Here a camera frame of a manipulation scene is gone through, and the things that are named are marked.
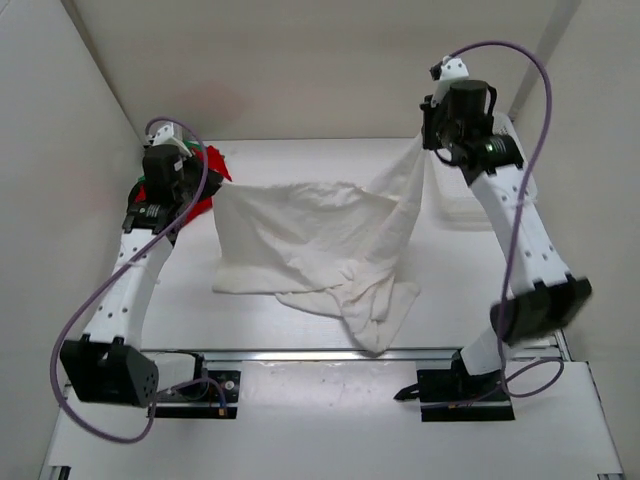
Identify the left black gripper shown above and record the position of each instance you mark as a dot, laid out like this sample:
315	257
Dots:
212	184

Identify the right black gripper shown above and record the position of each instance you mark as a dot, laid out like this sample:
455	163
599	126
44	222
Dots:
430	112

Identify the red t shirt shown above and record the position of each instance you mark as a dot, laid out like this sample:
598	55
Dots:
216	163

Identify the white t shirt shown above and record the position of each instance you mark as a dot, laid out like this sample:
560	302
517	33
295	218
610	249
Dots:
327	248

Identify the green t shirt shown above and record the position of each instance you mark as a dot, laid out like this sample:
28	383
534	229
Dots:
193	146

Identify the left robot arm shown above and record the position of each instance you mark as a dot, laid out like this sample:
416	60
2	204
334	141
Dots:
105	365

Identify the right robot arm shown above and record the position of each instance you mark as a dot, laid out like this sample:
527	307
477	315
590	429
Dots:
539	293

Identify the white plastic basket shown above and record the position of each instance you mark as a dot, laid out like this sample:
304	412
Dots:
455	201

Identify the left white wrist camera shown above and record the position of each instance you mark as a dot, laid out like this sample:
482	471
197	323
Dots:
169	133

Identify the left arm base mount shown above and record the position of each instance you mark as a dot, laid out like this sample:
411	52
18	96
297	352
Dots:
194	388

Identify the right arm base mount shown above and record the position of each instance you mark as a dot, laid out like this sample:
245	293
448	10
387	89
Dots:
451	395

